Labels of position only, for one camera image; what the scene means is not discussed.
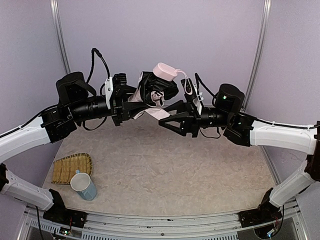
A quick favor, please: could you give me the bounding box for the light blue cup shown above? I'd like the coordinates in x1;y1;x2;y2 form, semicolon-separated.
70;169;98;201

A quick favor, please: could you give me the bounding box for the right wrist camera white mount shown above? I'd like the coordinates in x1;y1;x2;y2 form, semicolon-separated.
180;78;204;115

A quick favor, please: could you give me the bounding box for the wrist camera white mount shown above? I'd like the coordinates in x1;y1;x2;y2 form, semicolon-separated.
180;78;204;115
104;73;127;110

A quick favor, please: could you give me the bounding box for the aluminium front rail frame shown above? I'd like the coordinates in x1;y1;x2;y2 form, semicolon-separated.
17;199;310;240

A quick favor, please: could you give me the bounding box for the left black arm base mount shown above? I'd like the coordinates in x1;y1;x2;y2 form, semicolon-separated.
43;188;87;229

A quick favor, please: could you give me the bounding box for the woven bamboo tray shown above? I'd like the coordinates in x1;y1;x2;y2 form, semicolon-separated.
51;153;93;185

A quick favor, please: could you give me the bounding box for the black camera cable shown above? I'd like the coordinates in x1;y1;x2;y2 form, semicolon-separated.
194;72;217;98
86;47;112;83

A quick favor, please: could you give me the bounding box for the left black camera cable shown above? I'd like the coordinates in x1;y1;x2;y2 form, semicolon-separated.
86;47;112;83

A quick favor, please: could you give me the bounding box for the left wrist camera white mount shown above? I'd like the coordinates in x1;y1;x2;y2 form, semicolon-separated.
104;73;127;110

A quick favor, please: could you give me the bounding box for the pink black folding umbrella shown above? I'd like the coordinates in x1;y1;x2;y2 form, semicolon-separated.
128;62;189;120

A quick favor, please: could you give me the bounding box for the right black camera cable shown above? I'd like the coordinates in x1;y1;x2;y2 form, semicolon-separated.
194;72;217;98

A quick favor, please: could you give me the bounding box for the right aluminium corner post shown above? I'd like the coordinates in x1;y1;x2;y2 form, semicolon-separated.
242;0;272;111

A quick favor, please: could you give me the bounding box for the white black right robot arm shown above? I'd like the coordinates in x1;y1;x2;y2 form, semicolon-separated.
158;83;320;210

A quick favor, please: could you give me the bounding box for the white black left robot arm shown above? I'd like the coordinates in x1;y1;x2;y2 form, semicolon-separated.
0;71;148;212

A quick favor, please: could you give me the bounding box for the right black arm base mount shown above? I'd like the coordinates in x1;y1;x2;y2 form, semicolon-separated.
238;188;282;228

